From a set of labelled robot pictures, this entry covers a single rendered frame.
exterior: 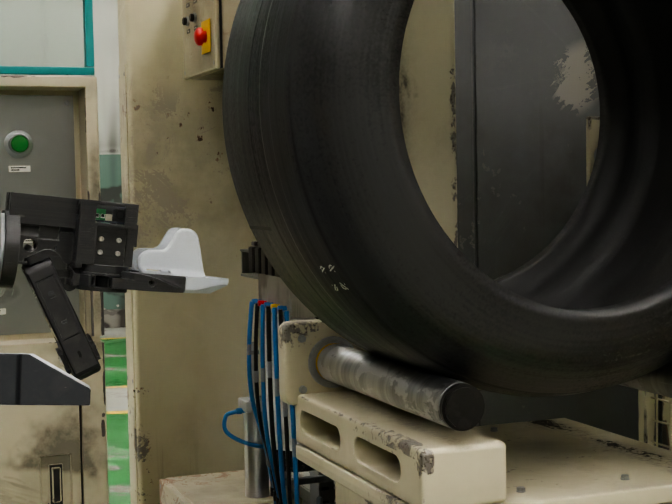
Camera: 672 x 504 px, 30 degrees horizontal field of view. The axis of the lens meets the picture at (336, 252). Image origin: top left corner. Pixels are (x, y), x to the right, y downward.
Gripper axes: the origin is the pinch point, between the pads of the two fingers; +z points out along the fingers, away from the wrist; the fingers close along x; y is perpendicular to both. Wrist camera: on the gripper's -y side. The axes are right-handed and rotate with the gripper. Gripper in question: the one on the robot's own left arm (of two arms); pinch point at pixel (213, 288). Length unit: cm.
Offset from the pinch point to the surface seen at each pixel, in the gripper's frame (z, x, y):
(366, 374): 19.6, 7.0, -8.2
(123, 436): 90, 442, -92
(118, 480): 71, 358, -94
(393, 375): 19.9, 0.7, -7.4
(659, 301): 41.1, -13.0, 2.7
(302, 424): 18.5, 22.0, -16.2
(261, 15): 2.5, 1.0, 26.5
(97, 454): 3, 61, -28
